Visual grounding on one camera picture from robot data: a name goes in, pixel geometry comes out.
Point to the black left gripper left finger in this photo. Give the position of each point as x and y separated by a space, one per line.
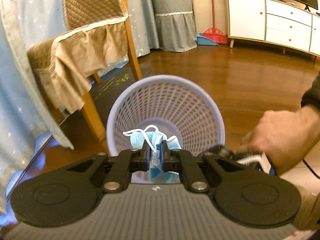
124 165

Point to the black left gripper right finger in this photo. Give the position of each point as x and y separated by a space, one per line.
185 164

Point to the blue surgical face mask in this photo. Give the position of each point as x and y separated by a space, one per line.
156 149

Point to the lavender plastic mesh wastebasket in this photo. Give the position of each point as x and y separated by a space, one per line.
164 107

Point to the dark sleeved right forearm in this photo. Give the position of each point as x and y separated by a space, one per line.
312 95

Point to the person's right hand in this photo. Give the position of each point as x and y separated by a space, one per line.
285 137

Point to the dark floor mat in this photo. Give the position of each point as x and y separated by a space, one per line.
113 84

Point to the blue dustpan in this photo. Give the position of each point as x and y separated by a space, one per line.
204 41

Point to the wooden chair with tan cover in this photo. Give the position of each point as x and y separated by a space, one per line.
98 33

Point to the red broom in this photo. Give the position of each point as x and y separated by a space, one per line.
213 33

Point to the white wooden tv cabinet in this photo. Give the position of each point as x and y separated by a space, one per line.
273 22

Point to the grey pleated curtain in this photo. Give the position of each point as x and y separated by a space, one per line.
175 25

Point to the light blue star curtain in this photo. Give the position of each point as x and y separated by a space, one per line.
25 115

